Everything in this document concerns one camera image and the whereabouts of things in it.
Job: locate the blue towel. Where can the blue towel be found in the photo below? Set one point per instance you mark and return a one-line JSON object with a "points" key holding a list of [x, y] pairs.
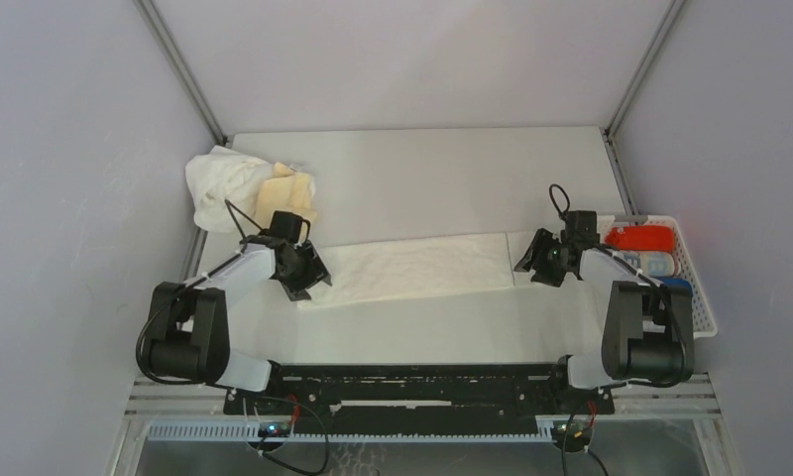
{"points": [[674, 282]]}

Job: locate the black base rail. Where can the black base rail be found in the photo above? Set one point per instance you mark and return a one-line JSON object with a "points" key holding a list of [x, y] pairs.
{"points": [[418, 400]]}

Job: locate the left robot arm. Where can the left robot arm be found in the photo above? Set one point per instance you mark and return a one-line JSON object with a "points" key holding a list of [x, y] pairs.
{"points": [[187, 337]]}

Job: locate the cream towel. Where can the cream towel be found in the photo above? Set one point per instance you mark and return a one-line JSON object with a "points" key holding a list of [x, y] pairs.
{"points": [[420, 268]]}

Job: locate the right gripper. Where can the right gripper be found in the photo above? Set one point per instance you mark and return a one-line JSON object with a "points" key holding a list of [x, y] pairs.
{"points": [[544, 257]]}

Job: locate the white plastic basket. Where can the white plastic basket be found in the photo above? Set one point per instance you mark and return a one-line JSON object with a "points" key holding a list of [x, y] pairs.
{"points": [[704, 324]]}

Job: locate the yellow towel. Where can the yellow towel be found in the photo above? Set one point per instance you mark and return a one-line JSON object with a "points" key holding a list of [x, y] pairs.
{"points": [[287, 190]]}

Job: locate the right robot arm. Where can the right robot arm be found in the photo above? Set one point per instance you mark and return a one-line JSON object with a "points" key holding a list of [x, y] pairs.
{"points": [[647, 333]]}

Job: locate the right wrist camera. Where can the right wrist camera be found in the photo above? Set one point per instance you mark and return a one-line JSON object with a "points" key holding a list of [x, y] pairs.
{"points": [[581, 229]]}

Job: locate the red rolled towel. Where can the red rolled towel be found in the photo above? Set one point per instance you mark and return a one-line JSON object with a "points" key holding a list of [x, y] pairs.
{"points": [[642, 238]]}

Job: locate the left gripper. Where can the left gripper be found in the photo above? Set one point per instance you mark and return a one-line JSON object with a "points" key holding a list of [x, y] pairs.
{"points": [[311, 276]]}

